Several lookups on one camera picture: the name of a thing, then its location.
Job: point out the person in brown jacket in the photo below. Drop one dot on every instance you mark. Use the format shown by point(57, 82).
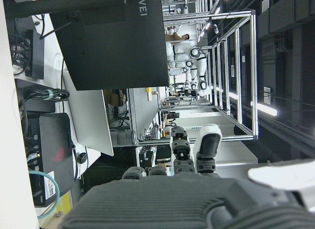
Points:
point(173, 37)

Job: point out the yellow label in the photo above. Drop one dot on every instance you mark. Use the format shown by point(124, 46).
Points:
point(64, 204)

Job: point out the black Huawei monitor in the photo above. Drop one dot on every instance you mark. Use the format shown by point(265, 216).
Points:
point(110, 42)

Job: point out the silver laptop lid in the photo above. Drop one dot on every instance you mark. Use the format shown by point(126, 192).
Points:
point(91, 115)

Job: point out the white humanoid robot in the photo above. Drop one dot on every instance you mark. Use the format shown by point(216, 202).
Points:
point(182, 57)

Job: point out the grey cylinder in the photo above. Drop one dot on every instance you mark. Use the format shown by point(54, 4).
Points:
point(123, 138)

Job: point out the black mini computer red logo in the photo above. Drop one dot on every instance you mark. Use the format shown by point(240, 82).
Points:
point(54, 145)

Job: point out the aluminium profile frame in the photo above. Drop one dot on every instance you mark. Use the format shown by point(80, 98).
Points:
point(254, 66)

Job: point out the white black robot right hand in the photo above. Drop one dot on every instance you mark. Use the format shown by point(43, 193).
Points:
point(160, 204)

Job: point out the black docking station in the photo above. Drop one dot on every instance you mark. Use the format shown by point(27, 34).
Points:
point(37, 56)

